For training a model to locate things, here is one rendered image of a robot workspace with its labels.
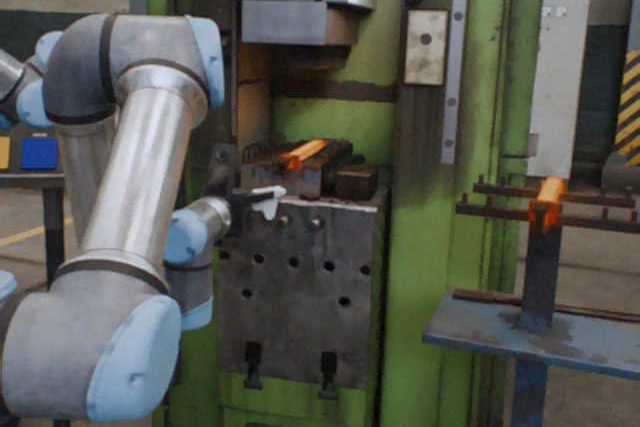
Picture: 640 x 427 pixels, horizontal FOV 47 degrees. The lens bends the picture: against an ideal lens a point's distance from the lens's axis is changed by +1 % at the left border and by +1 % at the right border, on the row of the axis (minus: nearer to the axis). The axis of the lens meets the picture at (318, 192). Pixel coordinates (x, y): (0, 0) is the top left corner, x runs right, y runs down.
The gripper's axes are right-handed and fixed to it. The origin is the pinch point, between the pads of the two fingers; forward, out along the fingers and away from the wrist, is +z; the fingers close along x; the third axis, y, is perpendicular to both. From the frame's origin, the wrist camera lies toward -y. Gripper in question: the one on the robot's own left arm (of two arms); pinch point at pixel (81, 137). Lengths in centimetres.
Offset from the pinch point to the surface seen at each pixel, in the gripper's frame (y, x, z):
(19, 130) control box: 5.7, 14.4, 10.3
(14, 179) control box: -5.5, 15.3, 12.0
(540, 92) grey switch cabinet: 203, -348, 389
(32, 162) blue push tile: -2.3, 11.2, 9.6
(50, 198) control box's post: -5.6, 9.7, 26.2
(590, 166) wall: 153, -422, 447
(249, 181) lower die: -5.8, -37.5, 13.5
